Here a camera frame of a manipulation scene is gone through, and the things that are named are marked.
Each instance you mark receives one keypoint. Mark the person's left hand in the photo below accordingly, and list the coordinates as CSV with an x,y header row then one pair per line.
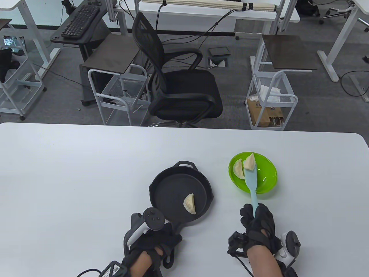
x,y
161,242

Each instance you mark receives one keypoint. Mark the person's right hand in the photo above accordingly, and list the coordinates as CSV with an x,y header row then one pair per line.
x,y
262,228

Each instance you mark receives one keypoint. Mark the pale fried dumpling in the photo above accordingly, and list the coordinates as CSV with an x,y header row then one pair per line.
x,y
237,170
249,163
189,203

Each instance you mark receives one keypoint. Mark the light blue dessert spatula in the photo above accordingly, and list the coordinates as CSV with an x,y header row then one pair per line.
x,y
250,180

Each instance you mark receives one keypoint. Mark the green plastic bowl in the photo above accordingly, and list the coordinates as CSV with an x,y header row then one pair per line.
x,y
266,176

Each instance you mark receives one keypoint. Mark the black cast iron frying pan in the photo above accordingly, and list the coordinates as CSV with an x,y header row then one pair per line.
x,y
173,187

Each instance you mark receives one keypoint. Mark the person's right forearm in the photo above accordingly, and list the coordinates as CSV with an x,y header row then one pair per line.
x,y
263,264

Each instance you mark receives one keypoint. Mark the person's left forearm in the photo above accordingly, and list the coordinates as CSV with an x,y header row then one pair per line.
x,y
141,265

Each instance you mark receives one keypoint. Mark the black and white left controller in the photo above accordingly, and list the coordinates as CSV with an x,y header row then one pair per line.
x,y
154,220

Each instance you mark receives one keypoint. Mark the black and white controller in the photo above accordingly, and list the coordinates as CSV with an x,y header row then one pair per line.
x,y
154,220
291,242

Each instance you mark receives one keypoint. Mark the black and white right controller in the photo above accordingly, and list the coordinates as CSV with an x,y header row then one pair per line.
x,y
291,242

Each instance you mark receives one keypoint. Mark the black right wrist device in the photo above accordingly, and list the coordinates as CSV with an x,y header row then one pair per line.
x,y
290,272

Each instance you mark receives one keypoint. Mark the black wrist device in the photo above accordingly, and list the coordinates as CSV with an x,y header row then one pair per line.
x,y
115,269
290,272

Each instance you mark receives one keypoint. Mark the black left wrist device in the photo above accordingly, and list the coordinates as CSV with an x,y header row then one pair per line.
x,y
115,269

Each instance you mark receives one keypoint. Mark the brown paper bag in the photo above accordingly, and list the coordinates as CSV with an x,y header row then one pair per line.
x,y
259,112

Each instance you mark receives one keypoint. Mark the white papers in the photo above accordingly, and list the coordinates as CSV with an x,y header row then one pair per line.
x,y
269,92

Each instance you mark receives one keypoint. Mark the black mesh office chair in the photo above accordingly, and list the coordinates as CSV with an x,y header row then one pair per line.
x,y
184,86

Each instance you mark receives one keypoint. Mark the floor socket box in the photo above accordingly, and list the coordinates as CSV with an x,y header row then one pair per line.
x,y
218,62

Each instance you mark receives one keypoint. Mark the dark brown side table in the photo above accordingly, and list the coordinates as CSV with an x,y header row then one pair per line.
x,y
288,52

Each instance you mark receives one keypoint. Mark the white cart left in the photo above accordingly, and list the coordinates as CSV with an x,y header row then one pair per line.
x,y
112,53

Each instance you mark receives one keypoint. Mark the white desk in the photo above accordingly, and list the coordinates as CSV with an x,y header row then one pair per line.
x,y
11,4
343,34
201,16

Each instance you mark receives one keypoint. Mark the dark keyboard stand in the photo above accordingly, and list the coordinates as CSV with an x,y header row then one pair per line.
x,y
99,31

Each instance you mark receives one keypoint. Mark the black bag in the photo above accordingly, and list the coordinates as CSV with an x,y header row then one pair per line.
x,y
307,7

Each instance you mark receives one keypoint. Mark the office chair wheel base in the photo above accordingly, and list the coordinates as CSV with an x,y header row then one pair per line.
x,y
335,11

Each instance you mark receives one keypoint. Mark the black keyboard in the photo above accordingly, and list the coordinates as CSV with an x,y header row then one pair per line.
x,y
80,21

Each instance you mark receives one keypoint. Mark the black cloth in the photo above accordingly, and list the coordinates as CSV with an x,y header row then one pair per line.
x,y
5,63

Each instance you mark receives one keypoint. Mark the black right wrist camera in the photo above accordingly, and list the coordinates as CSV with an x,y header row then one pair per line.
x,y
237,242

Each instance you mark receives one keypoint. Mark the aluminium frame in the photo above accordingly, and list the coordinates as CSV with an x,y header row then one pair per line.
x,y
111,11

